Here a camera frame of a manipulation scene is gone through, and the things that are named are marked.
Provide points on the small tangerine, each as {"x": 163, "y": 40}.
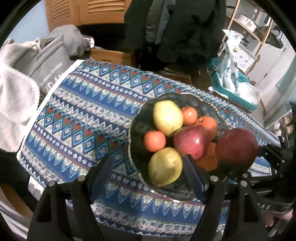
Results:
{"x": 190, "y": 115}
{"x": 154, "y": 141}

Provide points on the black hanging jacket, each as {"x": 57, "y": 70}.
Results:
{"x": 179, "y": 35}

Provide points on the dark hanging bag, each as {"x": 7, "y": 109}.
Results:
{"x": 274, "y": 37}

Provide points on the white cooking pot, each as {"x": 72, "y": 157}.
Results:
{"x": 247, "y": 22}

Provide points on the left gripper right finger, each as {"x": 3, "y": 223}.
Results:
{"x": 211, "y": 192}

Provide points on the white fleece garment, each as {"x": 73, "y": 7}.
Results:
{"x": 20, "y": 94}

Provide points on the wooden drawer box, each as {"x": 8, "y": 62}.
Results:
{"x": 114, "y": 57}

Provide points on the teal plastic crate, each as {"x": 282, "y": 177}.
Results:
{"x": 214, "y": 71}

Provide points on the small cardboard box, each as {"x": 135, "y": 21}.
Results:
{"x": 174, "y": 75}

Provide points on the grey clothes pile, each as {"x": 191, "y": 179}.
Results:
{"x": 74, "y": 42}

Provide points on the wooden shelf rack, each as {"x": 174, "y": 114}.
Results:
{"x": 256, "y": 40}

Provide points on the wooden louvered wardrobe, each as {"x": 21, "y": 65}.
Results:
{"x": 85, "y": 12}

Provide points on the white rice bag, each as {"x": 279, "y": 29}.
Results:
{"x": 228, "y": 66}

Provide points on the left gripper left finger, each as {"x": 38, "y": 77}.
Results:
{"x": 84, "y": 191}

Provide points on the grey tote bag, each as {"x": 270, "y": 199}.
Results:
{"x": 44, "y": 60}

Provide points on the shoe rack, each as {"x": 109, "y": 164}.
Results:
{"x": 284, "y": 129}

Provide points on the white patterned storage box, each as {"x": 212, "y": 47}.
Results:
{"x": 244, "y": 58}

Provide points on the dark glass fruit plate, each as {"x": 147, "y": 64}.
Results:
{"x": 143, "y": 122}

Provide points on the right hand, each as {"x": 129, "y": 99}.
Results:
{"x": 279, "y": 220}

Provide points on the large orange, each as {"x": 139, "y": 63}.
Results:
{"x": 209, "y": 124}
{"x": 208, "y": 161}

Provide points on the yellow mango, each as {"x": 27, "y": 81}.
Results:
{"x": 165, "y": 167}

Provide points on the clear plastic bag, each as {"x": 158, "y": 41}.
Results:
{"x": 249, "y": 93}

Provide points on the red apple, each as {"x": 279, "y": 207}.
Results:
{"x": 191, "y": 140}
{"x": 236, "y": 150}

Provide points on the patterned blue tablecloth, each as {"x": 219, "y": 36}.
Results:
{"x": 86, "y": 115}

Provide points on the green pear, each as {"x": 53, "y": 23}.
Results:
{"x": 168, "y": 117}

